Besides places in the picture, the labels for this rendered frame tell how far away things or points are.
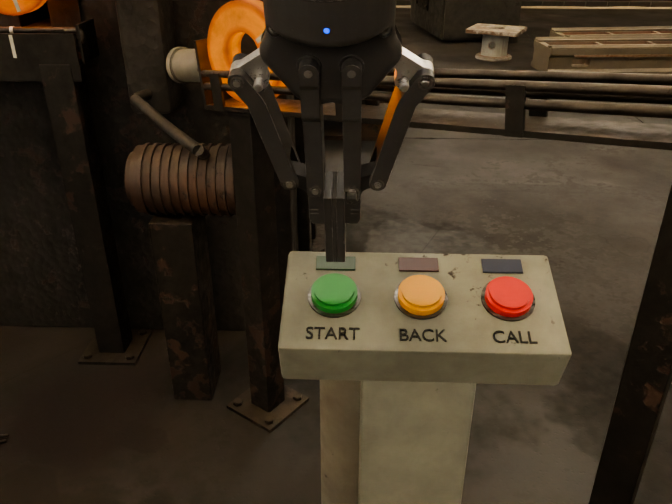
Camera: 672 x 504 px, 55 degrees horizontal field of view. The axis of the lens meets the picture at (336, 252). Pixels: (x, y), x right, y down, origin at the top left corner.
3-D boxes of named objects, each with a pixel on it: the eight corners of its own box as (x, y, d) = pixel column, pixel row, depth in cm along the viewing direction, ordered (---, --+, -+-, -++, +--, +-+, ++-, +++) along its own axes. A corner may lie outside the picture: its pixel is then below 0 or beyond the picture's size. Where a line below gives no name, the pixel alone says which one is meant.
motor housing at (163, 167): (174, 365, 144) (140, 133, 119) (272, 367, 144) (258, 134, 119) (157, 404, 133) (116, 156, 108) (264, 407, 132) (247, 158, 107)
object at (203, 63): (236, 100, 110) (227, 34, 106) (239, 100, 110) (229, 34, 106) (204, 109, 105) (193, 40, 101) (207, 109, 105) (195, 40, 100)
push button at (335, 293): (313, 283, 58) (312, 270, 57) (357, 284, 58) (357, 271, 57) (310, 319, 56) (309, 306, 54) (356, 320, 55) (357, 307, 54)
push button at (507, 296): (480, 286, 58) (483, 273, 56) (525, 287, 58) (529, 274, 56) (485, 323, 55) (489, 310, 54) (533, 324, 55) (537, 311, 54)
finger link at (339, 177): (335, 170, 48) (345, 170, 48) (336, 235, 53) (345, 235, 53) (333, 198, 46) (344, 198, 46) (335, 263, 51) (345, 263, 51)
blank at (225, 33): (252, 117, 107) (238, 122, 104) (206, 32, 105) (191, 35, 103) (312, 71, 96) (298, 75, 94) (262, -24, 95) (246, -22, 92)
